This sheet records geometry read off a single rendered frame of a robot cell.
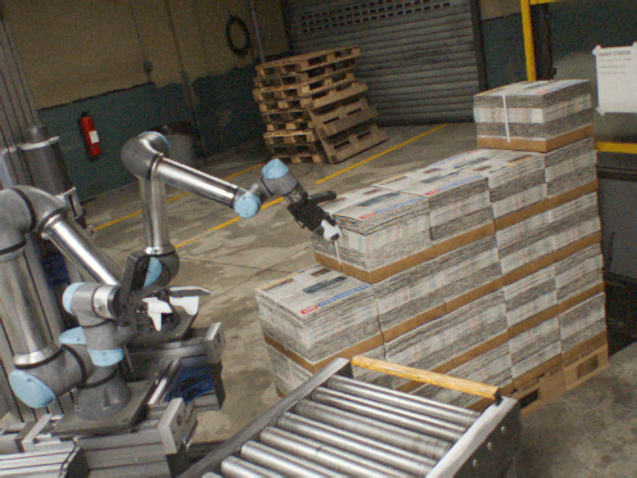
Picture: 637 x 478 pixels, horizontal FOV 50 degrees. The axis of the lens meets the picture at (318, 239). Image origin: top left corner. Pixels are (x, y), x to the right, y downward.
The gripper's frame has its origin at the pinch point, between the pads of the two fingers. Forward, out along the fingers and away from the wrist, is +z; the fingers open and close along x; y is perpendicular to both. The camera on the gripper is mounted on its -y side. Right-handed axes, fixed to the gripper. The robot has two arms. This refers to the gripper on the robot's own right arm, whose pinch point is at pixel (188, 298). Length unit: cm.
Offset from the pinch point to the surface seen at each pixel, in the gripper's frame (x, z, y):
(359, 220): -99, -15, 4
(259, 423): -25.2, -7.4, 40.5
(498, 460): -39, 48, 47
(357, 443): -25, 20, 41
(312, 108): -620, -356, -30
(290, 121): -638, -403, -16
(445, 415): -42, 35, 39
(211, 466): -7.9, -8.5, 42.8
